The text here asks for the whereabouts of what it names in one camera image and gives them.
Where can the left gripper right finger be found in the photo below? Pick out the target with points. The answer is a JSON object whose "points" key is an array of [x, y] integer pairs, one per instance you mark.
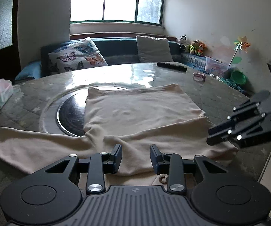
{"points": [[175, 167]]}

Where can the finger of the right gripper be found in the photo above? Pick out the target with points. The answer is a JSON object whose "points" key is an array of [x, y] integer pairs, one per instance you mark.
{"points": [[256, 98], [231, 128]]}

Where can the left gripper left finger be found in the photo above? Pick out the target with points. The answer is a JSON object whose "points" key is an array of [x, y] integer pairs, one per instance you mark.
{"points": [[96, 166]]}

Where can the beige knit garment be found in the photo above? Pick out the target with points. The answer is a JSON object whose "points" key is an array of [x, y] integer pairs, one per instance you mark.
{"points": [[135, 119]]}

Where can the green plastic bucket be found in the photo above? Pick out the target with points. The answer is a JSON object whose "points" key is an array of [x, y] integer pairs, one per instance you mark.
{"points": [[238, 77]]}

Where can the colourful paper pinwheel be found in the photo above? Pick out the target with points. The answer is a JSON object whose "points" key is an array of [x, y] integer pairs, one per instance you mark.
{"points": [[241, 44]]}

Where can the clear plastic storage box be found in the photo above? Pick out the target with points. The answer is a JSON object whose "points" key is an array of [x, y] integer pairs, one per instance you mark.
{"points": [[215, 67]]}

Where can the black remote control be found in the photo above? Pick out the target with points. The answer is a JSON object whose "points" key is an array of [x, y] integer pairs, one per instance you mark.
{"points": [[173, 66]]}

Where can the orange green plush toys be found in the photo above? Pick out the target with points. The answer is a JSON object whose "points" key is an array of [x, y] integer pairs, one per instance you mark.
{"points": [[197, 47]]}

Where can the black white plush toy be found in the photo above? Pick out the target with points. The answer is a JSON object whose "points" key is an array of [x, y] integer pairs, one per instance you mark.
{"points": [[184, 46]]}

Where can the butterfly print pillow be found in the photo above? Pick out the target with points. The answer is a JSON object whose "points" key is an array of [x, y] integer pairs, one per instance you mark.
{"points": [[75, 56]]}

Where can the grey cushion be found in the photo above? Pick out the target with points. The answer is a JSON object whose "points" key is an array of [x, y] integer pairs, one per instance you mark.
{"points": [[151, 49]]}

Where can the dark teal sofa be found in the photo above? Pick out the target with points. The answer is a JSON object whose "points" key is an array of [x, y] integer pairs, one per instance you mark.
{"points": [[114, 50]]}

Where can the tissue box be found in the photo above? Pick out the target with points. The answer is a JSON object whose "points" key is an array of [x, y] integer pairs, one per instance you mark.
{"points": [[0, 91]]}

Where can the window with green frame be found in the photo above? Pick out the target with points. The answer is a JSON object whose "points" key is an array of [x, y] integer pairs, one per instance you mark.
{"points": [[135, 11]]}

